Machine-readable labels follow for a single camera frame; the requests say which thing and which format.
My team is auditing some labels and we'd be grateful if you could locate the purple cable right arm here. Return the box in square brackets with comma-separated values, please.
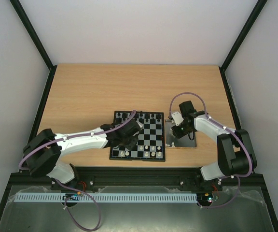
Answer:
[168, 92, 254, 179]

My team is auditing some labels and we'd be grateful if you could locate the black frame post right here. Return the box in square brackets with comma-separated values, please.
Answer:
[220, 0, 268, 71]

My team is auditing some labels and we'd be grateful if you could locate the black frame post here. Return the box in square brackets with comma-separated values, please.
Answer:
[9, 0, 54, 71]
[220, 0, 268, 71]

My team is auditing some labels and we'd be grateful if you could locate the black frame post left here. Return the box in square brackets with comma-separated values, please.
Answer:
[9, 0, 54, 71]

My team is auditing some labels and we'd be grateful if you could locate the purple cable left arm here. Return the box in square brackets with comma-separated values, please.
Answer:
[18, 109, 137, 170]

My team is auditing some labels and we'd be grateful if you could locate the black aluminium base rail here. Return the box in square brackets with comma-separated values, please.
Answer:
[8, 166, 224, 191]

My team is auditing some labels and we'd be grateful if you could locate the metal tray wooden rim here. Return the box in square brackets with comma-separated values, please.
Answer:
[165, 119, 197, 149]

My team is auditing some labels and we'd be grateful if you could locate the purple cable floor loop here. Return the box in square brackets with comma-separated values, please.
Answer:
[63, 186, 102, 232]

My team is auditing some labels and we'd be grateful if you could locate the black white chessboard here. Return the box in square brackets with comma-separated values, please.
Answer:
[109, 111, 166, 162]

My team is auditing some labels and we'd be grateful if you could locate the white slotted cable duct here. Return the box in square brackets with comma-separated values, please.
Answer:
[14, 192, 197, 203]

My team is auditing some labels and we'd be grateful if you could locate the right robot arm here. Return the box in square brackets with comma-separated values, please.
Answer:
[169, 101, 257, 189]

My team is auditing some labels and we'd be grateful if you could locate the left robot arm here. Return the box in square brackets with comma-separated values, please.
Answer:
[19, 119, 143, 184]

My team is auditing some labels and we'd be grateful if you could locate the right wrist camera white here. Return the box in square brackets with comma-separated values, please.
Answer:
[169, 111, 184, 126]

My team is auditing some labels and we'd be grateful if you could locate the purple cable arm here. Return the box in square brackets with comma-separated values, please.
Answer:
[168, 92, 254, 179]
[18, 109, 137, 170]

